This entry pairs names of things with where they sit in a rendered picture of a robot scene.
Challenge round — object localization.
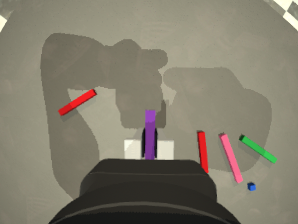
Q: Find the pink rod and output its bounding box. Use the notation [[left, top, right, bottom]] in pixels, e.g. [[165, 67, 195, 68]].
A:
[[219, 134, 243, 183]]

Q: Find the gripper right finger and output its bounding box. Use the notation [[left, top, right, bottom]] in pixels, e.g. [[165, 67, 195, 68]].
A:
[[154, 128, 174, 160]]

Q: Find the purple rod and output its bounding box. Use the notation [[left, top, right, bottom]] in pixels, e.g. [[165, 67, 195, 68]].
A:
[[145, 110, 155, 159]]

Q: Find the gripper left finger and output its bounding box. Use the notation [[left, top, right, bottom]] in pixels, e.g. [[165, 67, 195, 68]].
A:
[[124, 128, 146, 159]]

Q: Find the red rod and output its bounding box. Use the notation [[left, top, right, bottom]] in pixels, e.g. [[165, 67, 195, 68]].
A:
[[197, 131, 208, 173], [58, 89, 97, 116]]

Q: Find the green rod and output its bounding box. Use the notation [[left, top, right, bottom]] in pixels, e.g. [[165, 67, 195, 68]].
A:
[[239, 135, 277, 164]]

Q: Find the small blue cube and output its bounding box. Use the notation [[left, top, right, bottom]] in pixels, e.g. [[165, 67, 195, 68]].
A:
[[248, 183, 256, 191]]

